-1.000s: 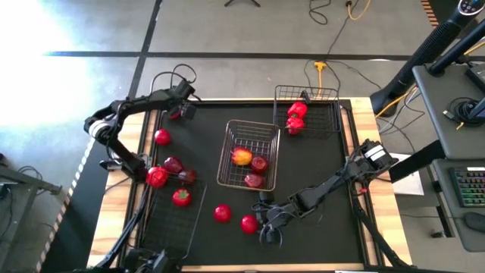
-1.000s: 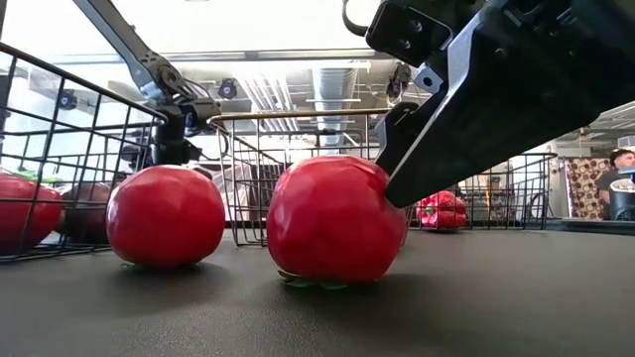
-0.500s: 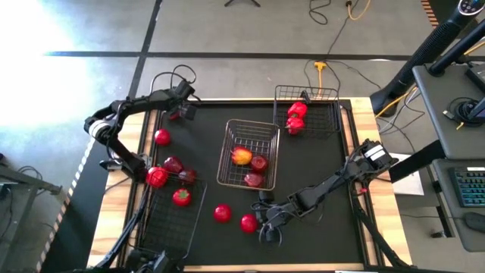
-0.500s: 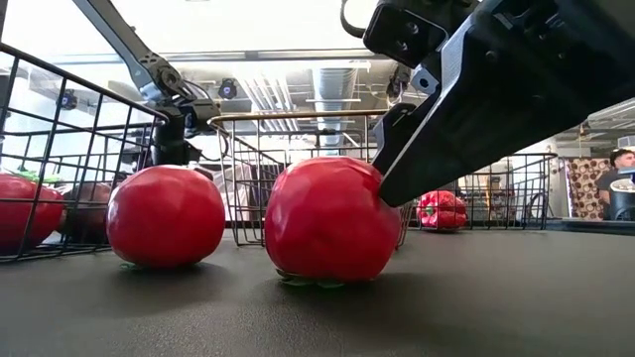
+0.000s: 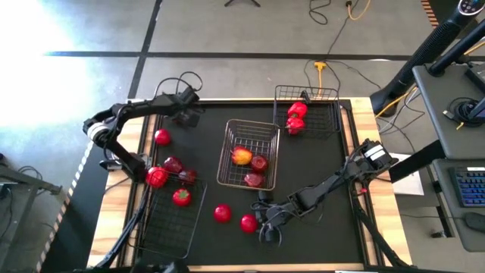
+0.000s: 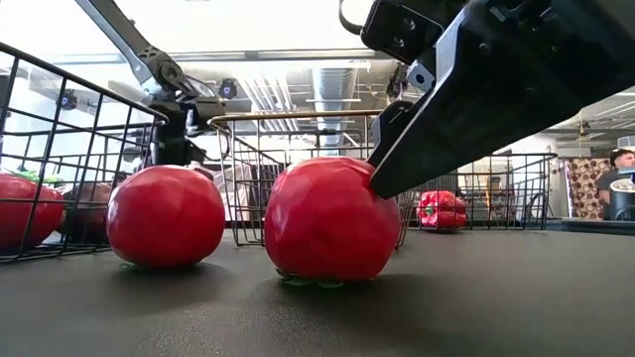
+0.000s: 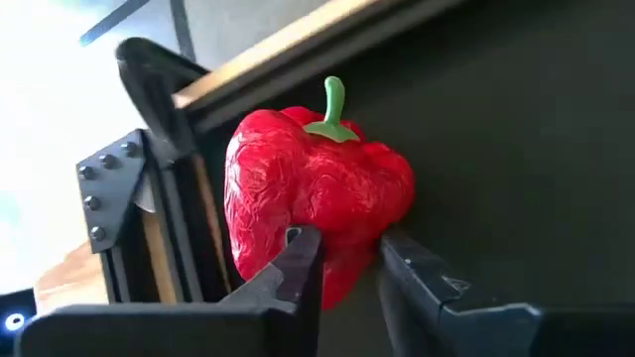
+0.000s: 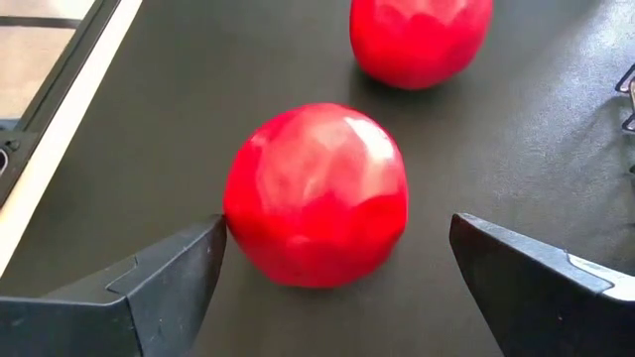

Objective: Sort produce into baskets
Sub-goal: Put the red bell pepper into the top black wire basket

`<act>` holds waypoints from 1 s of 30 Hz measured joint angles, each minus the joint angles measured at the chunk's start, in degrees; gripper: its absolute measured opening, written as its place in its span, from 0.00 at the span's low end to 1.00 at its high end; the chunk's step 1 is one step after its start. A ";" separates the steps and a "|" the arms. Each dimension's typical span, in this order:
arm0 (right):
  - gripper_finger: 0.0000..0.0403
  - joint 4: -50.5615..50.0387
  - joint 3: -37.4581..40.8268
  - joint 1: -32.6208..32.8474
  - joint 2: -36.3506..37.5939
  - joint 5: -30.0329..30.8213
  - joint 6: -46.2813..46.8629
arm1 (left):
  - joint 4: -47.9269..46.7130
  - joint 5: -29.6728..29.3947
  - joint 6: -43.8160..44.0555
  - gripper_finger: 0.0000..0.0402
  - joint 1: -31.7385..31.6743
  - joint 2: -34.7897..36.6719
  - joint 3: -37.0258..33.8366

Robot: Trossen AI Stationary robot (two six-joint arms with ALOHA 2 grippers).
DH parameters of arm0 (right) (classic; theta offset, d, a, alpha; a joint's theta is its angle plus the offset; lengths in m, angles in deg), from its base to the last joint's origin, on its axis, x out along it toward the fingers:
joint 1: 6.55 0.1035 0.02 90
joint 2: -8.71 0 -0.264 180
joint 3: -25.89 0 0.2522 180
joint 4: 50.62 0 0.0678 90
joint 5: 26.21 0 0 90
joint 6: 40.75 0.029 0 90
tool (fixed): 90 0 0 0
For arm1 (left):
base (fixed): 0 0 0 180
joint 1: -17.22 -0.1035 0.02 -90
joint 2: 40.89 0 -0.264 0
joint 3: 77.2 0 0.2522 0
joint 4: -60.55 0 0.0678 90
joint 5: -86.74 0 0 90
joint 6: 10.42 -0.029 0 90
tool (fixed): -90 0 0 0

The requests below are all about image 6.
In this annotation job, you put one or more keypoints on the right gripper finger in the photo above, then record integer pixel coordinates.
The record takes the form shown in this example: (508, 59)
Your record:
(471, 114)
(392, 126)

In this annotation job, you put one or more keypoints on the red tomato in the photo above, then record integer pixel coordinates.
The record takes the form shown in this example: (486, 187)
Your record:
(166, 215)
(330, 220)
(22, 210)

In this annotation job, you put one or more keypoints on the red bell pepper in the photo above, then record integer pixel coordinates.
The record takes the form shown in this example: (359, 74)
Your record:
(441, 209)

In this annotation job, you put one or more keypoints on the dark red apple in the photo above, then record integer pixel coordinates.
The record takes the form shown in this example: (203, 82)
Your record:
(89, 210)

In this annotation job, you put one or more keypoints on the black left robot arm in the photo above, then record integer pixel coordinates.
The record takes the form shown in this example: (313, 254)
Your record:
(119, 30)

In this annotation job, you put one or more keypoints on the person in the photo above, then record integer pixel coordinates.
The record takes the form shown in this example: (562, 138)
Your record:
(619, 161)

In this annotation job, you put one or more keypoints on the brown dotted panel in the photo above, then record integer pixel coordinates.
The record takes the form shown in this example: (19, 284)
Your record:
(585, 191)

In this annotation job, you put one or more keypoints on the black table mat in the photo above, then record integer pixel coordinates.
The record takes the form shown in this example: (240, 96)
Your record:
(317, 317)

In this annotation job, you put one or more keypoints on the silver ceiling duct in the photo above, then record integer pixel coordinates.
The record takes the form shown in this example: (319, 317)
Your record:
(335, 84)

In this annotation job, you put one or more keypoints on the black ceiling camera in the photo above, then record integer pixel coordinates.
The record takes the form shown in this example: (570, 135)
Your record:
(227, 89)
(68, 99)

